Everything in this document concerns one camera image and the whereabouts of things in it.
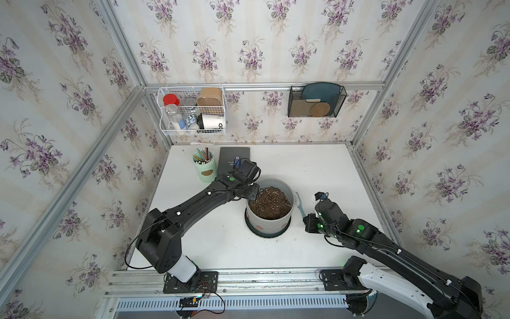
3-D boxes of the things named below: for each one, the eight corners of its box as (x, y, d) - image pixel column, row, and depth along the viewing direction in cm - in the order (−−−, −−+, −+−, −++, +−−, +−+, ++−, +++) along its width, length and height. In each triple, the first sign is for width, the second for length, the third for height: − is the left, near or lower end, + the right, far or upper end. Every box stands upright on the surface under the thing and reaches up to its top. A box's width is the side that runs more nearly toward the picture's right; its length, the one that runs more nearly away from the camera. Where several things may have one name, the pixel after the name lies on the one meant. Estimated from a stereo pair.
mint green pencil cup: (198, 184, 105) (189, 164, 91) (201, 170, 111) (194, 149, 97) (216, 185, 105) (210, 164, 91) (218, 170, 111) (213, 149, 98)
